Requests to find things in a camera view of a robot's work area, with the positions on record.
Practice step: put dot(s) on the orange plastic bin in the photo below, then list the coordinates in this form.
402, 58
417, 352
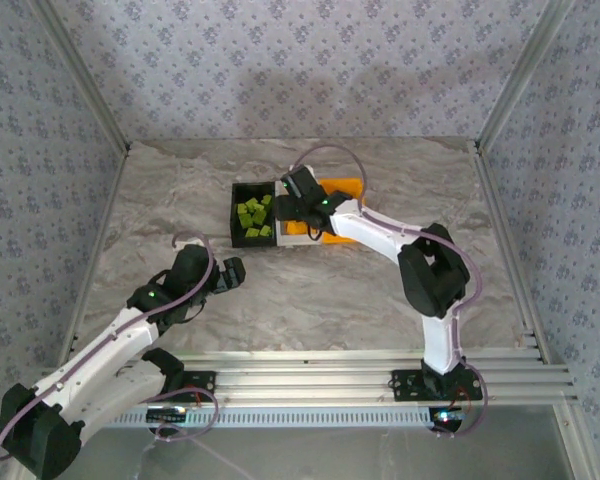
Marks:
342, 186

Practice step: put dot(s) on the orange lego brick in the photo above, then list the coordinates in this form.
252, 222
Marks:
293, 228
305, 231

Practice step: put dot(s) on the aluminium frame post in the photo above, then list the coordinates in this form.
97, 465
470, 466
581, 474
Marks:
520, 72
83, 75

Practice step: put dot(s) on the black plastic bin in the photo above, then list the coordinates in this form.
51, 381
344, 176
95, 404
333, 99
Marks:
240, 240

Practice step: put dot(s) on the grey metal lower panel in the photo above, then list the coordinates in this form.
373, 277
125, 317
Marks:
330, 455

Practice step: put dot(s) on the right black wrist camera box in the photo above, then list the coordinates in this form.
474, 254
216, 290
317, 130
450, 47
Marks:
302, 182

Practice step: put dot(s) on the white plastic bin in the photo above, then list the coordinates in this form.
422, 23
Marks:
300, 240

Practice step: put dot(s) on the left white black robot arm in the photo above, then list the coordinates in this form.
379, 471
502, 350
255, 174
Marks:
105, 350

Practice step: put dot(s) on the left black wrist camera box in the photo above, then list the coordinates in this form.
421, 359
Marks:
192, 265

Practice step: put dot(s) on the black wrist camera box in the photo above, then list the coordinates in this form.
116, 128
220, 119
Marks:
302, 182
192, 265

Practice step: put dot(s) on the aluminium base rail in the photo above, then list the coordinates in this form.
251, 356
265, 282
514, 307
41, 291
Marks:
305, 380

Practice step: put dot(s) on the aluminium side rail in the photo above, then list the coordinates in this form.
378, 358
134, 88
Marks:
96, 250
497, 210

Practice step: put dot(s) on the small controller board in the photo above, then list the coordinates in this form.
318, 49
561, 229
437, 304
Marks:
167, 414
447, 417

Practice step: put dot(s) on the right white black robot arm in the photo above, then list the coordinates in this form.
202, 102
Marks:
370, 232

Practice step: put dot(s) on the aluminium frame leg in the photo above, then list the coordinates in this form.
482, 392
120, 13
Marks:
577, 450

